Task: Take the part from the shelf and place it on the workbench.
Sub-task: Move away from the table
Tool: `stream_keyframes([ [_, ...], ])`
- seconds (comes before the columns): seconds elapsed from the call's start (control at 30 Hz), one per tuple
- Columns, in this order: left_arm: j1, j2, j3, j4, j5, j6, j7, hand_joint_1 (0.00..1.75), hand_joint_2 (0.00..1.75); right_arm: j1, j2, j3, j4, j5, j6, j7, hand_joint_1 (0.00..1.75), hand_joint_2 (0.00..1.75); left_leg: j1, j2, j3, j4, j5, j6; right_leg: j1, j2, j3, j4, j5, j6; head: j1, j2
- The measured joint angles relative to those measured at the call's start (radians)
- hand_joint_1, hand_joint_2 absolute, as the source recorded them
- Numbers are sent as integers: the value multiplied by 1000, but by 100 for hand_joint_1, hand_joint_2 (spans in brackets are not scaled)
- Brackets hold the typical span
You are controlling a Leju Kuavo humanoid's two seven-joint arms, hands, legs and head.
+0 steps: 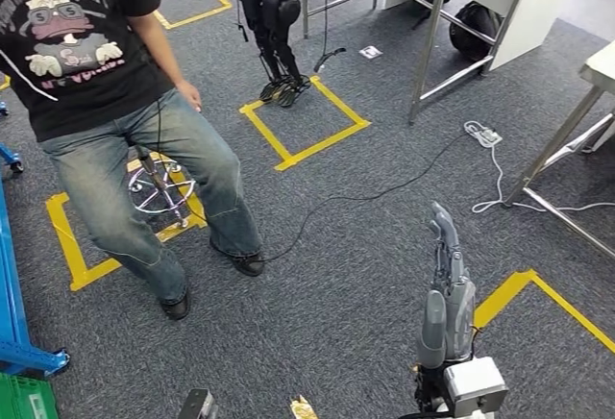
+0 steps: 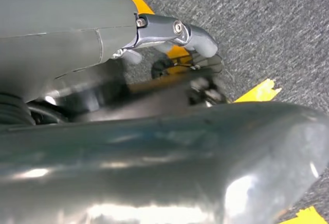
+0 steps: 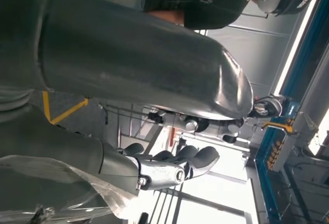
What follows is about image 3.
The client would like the ceiling light strip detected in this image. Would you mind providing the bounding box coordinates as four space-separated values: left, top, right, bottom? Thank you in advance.
273 0 327 96
308 109 329 156

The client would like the person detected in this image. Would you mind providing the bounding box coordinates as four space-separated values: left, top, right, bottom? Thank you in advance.
61 0 319 31

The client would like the clear plastic film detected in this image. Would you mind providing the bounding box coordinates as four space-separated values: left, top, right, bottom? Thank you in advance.
0 154 140 224

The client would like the blue steel beam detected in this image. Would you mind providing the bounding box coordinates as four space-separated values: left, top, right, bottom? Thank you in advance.
254 0 329 224

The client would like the ceiling cable tray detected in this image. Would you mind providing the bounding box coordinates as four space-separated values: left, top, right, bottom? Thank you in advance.
262 111 319 173

